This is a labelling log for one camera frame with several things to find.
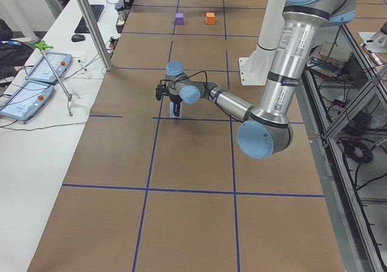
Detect black keyboard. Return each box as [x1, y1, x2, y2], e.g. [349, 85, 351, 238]
[74, 4, 105, 34]

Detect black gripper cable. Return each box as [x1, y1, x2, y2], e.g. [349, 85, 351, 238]
[159, 70, 212, 88]

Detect teach pendant tablet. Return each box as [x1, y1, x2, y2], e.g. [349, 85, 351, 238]
[24, 51, 73, 84]
[1, 80, 54, 121]

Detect orange foam block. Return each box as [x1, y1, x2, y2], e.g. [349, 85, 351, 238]
[206, 12, 215, 25]

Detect purple foam block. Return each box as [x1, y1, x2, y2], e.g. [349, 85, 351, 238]
[175, 13, 184, 25]

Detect stack of books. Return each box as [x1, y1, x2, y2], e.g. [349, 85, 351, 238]
[307, 42, 351, 77]

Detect upper teach pendant tablet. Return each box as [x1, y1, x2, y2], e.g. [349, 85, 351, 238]
[24, 51, 73, 84]

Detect lower teach pendant tablet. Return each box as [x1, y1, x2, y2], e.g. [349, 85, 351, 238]
[1, 80, 54, 121]

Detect aluminium frame rack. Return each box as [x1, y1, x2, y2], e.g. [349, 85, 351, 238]
[300, 27, 386, 271]

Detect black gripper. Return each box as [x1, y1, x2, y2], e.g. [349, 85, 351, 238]
[169, 94, 183, 116]

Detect green handled reacher grabber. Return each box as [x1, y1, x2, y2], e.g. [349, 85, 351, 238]
[35, 40, 80, 117]

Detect black computer mouse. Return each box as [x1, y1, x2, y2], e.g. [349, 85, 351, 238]
[71, 33, 85, 42]

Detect aluminium frame post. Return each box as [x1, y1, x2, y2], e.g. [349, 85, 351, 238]
[76, 0, 112, 71]

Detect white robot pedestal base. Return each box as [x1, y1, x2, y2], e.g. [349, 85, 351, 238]
[239, 0, 285, 86]

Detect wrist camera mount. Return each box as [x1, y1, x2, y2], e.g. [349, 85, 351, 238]
[155, 84, 167, 101]

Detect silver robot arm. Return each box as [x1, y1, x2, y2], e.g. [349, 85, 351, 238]
[155, 0, 357, 159]

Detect white side table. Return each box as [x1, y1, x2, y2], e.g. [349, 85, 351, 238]
[1, 0, 106, 271]

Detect light blue foam block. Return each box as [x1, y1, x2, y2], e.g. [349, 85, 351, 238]
[169, 102, 181, 118]

